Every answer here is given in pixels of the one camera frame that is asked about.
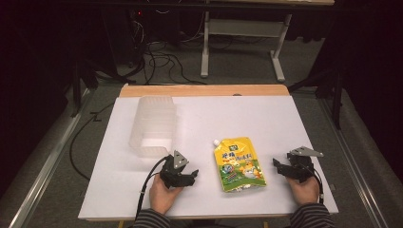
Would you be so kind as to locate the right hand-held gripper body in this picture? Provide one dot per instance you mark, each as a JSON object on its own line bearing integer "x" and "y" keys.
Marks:
{"x": 301, "y": 164}

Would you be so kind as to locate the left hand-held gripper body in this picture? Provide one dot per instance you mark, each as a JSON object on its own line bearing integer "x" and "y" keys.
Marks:
{"x": 173, "y": 171}

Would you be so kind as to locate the person's right hand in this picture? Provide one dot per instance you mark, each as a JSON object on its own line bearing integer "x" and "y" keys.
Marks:
{"x": 304, "y": 191}

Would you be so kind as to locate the person's left hand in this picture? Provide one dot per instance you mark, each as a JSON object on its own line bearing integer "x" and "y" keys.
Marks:
{"x": 163, "y": 196}

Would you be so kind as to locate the yellow green spouted pouch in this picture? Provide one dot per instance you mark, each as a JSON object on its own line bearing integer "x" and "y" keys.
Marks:
{"x": 239, "y": 166}

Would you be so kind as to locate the translucent plastic container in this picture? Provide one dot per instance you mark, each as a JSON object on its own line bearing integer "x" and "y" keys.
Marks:
{"x": 153, "y": 126}

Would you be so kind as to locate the white table cover board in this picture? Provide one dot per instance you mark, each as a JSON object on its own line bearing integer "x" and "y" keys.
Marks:
{"x": 237, "y": 120}

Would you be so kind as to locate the wooden table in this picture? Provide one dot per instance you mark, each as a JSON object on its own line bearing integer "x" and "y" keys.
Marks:
{"x": 202, "y": 90}

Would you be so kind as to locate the black stand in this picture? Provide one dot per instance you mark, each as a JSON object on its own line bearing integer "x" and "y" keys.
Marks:
{"x": 85, "y": 79}
{"x": 329, "y": 85}

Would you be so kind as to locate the metal floor rail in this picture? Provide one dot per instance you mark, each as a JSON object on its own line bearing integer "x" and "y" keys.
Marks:
{"x": 47, "y": 164}
{"x": 351, "y": 164}

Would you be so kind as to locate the white metal desk frame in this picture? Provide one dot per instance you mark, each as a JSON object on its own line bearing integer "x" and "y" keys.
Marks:
{"x": 244, "y": 28}

